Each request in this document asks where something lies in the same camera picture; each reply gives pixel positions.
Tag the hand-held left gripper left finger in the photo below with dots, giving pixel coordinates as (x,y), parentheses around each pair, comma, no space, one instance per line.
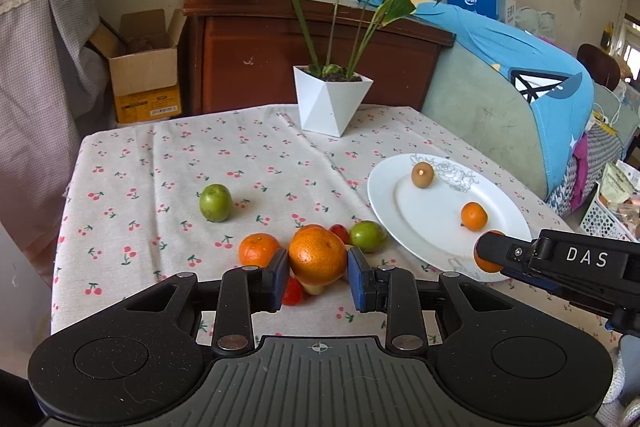
(281,279)

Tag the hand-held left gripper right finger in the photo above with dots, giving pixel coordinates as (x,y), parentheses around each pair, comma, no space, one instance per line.
(357,279)

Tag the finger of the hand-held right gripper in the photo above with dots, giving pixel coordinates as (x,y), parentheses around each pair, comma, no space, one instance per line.
(507,252)

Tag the red cherry tomato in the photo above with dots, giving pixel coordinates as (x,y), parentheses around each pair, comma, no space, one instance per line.
(340,233)
(293,293)

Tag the small mandarin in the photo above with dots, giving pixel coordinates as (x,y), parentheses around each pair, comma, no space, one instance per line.
(257,251)
(484,264)
(473,216)

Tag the brown kiwi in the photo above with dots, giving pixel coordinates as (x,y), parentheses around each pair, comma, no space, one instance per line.
(312,289)
(422,175)

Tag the large orange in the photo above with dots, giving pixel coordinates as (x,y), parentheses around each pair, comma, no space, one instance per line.
(317,257)

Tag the green plum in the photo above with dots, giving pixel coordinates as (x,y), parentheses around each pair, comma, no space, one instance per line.
(216,203)
(367,236)

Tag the white oval plate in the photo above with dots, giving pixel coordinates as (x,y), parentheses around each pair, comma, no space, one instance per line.
(430,217)

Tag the person's right forearm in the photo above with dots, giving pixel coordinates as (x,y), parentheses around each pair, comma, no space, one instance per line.
(625,377)

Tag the white perforated basket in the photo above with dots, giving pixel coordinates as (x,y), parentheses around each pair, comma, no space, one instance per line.
(602,222)

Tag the purple cloth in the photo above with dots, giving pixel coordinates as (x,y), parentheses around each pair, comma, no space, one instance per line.
(580,172)

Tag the grey patterned blanket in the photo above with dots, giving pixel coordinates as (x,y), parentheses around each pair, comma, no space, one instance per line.
(595,157)

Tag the pale green sofa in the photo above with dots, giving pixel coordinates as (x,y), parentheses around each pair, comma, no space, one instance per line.
(480,127)

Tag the cherry print tablecloth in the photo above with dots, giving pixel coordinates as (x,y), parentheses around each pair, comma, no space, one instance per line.
(175,167)

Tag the white geometric plant pot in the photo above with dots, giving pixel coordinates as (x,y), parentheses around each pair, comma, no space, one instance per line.
(327,102)

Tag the blue printed cloth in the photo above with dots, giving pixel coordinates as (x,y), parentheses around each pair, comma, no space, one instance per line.
(540,57)

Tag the dark wooden chair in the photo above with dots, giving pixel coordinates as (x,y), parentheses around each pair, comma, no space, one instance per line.
(597,62)

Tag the brown wooden cabinet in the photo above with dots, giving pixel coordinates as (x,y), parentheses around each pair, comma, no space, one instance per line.
(240,57)

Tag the open cardboard box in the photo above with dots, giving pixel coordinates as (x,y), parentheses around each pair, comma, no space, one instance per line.
(145,77)

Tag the white panel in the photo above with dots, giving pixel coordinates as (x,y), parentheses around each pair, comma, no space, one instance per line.
(20,307)

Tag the checked curtain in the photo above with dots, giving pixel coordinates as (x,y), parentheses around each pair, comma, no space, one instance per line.
(45,57)

